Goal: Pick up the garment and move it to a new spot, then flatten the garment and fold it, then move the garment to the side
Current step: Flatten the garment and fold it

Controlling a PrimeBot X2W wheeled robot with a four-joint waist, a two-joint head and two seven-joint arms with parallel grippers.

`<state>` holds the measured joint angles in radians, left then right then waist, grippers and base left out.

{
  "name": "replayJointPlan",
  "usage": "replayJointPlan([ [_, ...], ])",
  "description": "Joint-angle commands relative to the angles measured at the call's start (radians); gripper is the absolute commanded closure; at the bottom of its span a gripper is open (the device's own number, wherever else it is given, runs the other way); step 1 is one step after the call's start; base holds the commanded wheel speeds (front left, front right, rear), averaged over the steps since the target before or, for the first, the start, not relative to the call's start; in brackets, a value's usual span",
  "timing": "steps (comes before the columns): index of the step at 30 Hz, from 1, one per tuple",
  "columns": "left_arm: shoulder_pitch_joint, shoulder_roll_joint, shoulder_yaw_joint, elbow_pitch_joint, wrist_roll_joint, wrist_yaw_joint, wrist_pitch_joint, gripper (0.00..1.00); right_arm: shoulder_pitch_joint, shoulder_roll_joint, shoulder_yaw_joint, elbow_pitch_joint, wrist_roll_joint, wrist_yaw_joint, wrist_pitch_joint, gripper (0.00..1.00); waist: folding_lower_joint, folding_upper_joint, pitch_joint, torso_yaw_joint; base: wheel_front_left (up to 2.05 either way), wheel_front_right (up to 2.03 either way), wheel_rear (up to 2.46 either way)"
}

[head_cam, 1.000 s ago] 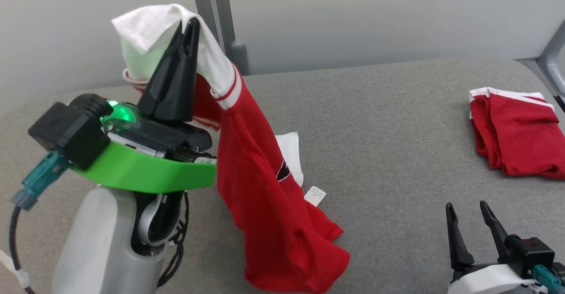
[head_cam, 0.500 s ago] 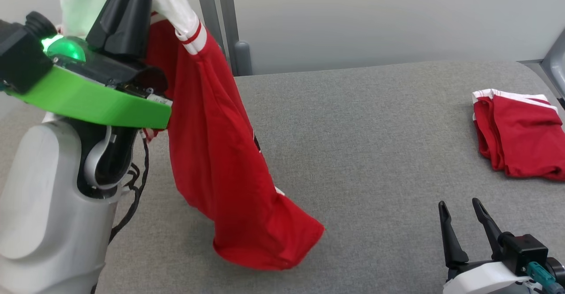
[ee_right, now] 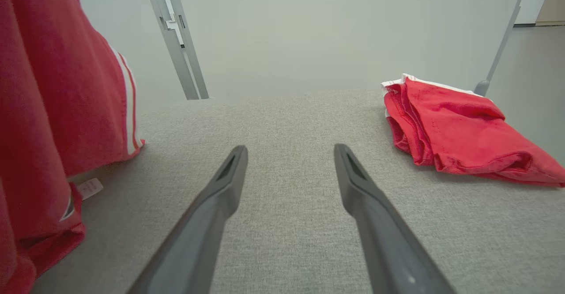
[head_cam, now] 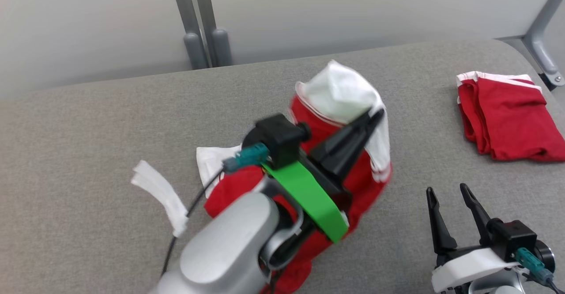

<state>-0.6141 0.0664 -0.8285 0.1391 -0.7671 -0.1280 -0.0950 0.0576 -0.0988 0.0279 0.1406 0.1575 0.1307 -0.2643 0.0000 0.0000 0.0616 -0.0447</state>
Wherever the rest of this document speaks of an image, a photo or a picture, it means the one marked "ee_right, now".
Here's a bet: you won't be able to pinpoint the red shorts white hem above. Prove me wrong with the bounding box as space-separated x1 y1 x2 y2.
382 73 565 188

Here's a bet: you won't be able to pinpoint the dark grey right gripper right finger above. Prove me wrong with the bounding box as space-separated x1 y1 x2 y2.
334 144 455 294

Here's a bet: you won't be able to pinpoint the red basketball jersey white stripes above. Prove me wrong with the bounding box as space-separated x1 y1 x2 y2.
0 0 145 294

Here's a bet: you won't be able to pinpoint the grey metal partition post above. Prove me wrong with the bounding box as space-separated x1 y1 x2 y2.
142 0 200 100
162 0 209 99

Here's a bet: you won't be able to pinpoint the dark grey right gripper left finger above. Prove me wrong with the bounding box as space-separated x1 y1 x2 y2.
128 145 249 294

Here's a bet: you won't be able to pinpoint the thin grey post with foot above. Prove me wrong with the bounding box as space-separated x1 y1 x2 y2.
475 0 537 97

